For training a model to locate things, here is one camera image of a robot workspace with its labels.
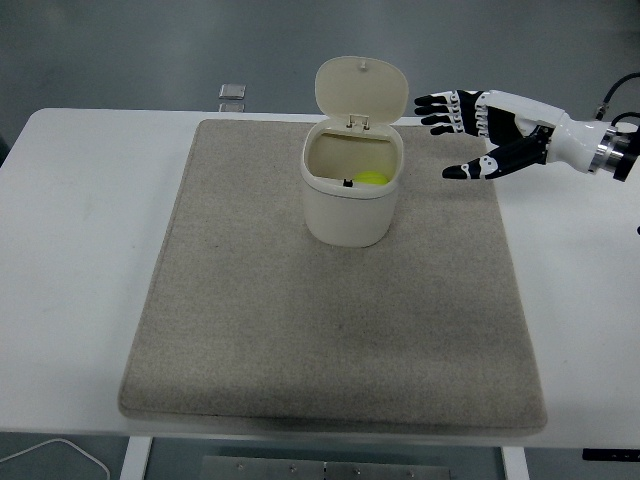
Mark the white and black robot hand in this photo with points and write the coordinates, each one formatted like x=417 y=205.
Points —
x=530 y=127

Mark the yellow-green tennis ball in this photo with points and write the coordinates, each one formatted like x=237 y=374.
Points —
x=370 y=178

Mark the cream plastic bin with lid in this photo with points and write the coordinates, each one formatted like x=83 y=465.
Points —
x=355 y=170

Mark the beige fabric mat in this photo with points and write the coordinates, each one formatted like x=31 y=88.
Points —
x=330 y=300

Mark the silver floor plate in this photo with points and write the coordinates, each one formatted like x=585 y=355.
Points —
x=232 y=91

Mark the white table leg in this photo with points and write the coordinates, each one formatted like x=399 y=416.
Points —
x=515 y=462
x=136 y=457

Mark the black control panel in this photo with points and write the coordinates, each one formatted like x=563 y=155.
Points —
x=611 y=454

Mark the grey metal plate with screws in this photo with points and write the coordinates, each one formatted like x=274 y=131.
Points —
x=325 y=468

